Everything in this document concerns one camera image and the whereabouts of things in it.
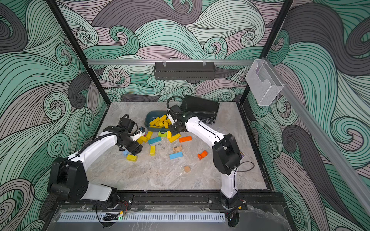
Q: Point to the green arch block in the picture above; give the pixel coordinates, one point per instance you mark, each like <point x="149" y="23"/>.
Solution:
<point x="162" y="134"/>

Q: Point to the orange arch block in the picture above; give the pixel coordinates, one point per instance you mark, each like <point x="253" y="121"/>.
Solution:
<point x="202" y="155"/>

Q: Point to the orange long block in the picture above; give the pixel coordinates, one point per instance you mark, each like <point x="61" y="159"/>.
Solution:
<point x="185" y="139"/>

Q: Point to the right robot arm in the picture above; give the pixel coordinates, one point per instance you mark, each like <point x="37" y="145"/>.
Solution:
<point x="226" y="153"/>

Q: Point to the white slotted cable duct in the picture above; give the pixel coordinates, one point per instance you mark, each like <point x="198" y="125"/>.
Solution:
<point x="213" y="217"/>

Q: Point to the yellow arch block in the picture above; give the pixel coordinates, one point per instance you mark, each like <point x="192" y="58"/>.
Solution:
<point x="142" y="139"/>

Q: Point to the yellow block beside red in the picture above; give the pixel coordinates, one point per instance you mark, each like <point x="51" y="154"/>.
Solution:
<point x="149" y="135"/>

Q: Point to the clear acrylic holder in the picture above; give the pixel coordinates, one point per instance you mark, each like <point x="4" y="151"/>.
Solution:
<point x="264" y="82"/>

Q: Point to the black hard case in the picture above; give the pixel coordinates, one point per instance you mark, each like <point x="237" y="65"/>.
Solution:
<point x="205" y="110"/>

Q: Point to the yellow long block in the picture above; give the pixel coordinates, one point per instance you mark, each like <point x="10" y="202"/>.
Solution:
<point x="174" y="138"/>

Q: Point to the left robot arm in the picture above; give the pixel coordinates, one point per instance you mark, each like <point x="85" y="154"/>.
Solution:
<point x="68" y="179"/>

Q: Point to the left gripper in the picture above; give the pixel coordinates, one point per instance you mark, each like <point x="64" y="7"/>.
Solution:
<point x="132" y="149"/>

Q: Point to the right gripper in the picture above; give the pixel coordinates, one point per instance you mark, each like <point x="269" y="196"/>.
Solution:
<point x="173" y="130"/>

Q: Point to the natural wood arch block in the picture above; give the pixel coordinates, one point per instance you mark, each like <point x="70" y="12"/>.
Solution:
<point x="177" y="149"/>

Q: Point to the black wall tray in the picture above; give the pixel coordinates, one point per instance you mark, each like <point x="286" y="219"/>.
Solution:
<point x="184" y="70"/>

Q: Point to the light blue long block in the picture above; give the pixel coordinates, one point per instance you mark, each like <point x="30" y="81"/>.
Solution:
<point x="176" y="155"/>

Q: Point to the teal long block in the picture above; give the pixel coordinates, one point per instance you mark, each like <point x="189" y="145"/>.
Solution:
<point x="154" y="140"/>

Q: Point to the teal plastic bin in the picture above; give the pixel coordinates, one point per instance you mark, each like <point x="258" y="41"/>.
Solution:
<point x="164" y="124"/>

